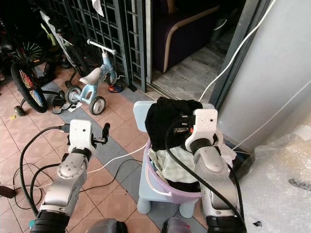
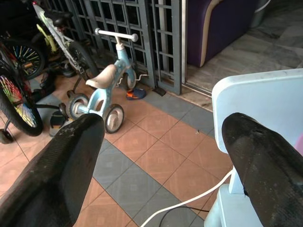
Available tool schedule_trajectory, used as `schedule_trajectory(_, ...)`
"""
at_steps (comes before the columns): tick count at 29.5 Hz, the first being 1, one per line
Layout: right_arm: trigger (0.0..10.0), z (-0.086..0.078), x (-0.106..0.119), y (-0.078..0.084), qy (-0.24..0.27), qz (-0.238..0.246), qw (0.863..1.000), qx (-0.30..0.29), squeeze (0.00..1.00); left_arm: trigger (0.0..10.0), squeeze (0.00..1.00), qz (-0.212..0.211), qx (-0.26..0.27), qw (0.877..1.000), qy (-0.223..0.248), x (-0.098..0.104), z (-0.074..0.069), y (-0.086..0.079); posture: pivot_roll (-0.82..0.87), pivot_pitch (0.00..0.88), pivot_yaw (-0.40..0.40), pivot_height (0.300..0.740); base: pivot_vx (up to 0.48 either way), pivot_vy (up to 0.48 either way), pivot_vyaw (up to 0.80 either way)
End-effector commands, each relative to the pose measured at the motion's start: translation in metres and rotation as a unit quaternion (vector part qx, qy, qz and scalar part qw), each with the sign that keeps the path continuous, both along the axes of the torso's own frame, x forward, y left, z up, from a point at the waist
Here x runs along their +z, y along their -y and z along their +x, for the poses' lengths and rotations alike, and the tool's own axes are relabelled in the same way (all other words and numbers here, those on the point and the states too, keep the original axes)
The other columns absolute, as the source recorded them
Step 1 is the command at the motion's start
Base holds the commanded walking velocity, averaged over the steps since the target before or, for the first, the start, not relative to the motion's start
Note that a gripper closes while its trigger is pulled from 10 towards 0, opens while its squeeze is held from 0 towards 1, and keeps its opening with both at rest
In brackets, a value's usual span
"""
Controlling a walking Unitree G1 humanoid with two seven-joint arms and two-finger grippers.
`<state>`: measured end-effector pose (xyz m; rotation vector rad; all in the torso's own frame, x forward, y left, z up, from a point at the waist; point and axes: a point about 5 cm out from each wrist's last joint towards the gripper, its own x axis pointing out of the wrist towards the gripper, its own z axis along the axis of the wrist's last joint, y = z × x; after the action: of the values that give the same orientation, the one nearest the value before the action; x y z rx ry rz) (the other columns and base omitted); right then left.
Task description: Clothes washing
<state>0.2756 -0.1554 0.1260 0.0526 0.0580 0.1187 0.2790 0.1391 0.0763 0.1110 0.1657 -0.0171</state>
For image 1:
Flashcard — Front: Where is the black garment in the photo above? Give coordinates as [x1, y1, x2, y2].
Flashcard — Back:
[145, 97, 204, 152]

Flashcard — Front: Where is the light blue plastic chair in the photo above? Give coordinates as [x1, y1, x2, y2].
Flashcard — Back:
[133, 100, 217, 219]

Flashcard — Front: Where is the black sandal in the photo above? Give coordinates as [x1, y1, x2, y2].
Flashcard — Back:
[52, 94, 67, 116]

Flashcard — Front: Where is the orange blue shoe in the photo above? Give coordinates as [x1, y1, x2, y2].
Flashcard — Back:
[109, 84, 125, 94]

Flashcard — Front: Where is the white green checked cloth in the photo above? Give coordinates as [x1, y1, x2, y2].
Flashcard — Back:
[149, 147, 201, 185]

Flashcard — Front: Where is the light blue child tricycle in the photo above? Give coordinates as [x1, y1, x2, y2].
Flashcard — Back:
[66, 39, 120, 116]

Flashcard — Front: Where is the black child bicycle colourful wheel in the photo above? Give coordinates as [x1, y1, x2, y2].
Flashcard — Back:
[0, 43, 65, 117]

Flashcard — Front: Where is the purple laundry basket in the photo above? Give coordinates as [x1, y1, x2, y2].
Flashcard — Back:
[143, 138, 212, 199]

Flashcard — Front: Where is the dark box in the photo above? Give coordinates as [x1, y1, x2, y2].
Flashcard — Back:
[230, 147, 256, 179]

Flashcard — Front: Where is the grey left robot leg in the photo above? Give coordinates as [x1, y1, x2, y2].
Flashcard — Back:
[85, 218, 120, 233]

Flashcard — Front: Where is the grey robot leg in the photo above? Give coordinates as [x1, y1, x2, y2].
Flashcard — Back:
[162, 218, 193, 233]
[85, 218, 120, 233]

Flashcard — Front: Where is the dark purple sofa beige trim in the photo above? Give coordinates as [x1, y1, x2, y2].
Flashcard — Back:
[151, 0, 230, 74]

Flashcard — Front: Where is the grey right robot leg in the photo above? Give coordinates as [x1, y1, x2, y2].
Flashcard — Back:
[162, 218, 193, 233]

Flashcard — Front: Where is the dark metal grille gate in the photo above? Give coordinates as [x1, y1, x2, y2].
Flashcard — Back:
[39, 0, 150, 91]

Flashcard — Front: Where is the clear bubble wrap sheet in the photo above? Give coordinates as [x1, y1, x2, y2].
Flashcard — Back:
[237, 123, 311, 233]

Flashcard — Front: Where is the white hanging cloth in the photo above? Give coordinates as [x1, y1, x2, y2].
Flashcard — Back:
[91, 0, 105, 18]

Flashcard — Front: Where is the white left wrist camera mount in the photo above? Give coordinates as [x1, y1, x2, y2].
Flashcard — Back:
[67, 119, 94, 151]

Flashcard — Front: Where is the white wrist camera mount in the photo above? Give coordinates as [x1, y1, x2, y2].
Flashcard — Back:
[185, 108, 220, 152]
[67, 119, 94, 151]

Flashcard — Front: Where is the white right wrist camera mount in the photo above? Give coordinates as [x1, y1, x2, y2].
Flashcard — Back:
[185, 108, 220, 152]

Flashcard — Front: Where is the white floor cable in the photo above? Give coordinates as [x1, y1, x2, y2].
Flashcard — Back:
[91, 141, 151, 176]

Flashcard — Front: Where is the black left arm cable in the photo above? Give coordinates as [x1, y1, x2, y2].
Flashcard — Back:
[19, 125, 71, 218]

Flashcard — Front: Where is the thin white wall cable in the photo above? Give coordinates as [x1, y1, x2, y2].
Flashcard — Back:
[231, 79, 311, 151]

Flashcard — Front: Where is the long white wall cable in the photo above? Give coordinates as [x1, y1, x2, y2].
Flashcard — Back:
[198, 0, 278, 103]

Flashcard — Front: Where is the bicycle with white wrapped frame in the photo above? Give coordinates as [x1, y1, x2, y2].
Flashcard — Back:
[29, 0, 84, 68]

